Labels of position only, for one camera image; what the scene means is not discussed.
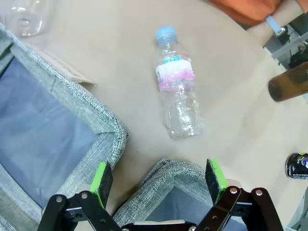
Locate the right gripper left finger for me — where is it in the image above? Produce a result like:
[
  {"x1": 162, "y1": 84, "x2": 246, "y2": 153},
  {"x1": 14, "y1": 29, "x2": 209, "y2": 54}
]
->
[{"x1": 37, "y1": 161, "x2": 121, "y2": 231}]

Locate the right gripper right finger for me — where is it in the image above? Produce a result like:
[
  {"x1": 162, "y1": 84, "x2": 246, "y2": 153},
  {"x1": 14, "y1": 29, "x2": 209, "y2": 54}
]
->
[{"x1": 196, "y1": 158, "x2": 283, "y2": 231}]

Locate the brown glass bottle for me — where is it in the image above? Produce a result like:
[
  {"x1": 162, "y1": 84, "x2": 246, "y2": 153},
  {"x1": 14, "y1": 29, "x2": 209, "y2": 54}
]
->
[{"x1": 268, "y1": 62, "x2": 308, "y2": 103}]

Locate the small grey fabric basket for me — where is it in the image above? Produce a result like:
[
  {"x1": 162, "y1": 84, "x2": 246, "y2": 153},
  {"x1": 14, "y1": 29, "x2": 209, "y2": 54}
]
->
[{"x1": 112, "y1": 158, "x2": 244, "y2": 231}]

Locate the black drink can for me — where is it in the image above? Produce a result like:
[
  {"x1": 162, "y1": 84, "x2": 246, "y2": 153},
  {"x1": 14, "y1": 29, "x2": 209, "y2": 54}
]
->
[{"x1": 285, "y1": 152, "x2": 308, "y2": 181}]

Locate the large grey fabric basket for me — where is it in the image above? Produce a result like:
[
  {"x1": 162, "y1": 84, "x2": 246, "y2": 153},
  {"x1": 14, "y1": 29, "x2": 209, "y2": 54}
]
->
[{"x1": 0, "y1": 23, "x2": 129, "y2": 231}]

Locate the person's left hand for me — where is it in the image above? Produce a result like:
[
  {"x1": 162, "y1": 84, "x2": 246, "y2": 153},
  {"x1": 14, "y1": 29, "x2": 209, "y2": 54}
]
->
[{"x1": 244, "y1": 20, "x2": 274, "y2": 47}]

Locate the plastic bottle with pink label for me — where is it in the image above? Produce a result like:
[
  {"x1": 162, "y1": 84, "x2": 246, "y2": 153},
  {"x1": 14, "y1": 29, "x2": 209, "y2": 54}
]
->
[{"x1": 154, "y1": 26, "x2": 205, "y2": 140}]

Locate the beige cardboard label card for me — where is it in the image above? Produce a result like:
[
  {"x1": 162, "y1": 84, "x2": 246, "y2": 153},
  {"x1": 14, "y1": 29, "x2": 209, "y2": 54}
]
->
[{"x1": 36, "y1": 47, "x2": 96, "y2": 89}]

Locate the dark grey background equipment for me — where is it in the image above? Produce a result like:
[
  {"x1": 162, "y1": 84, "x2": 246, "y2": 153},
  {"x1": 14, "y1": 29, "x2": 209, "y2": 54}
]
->
[{"x1": 263, "y1": 24, "x2": 308, "y2": 70}]

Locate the clear unlabelled plastic bottle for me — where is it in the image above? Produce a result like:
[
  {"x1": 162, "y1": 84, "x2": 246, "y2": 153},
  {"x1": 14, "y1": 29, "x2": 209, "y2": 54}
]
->
[{"x1": 4, "y1": 0, "x2": 52, "y2": 38}]

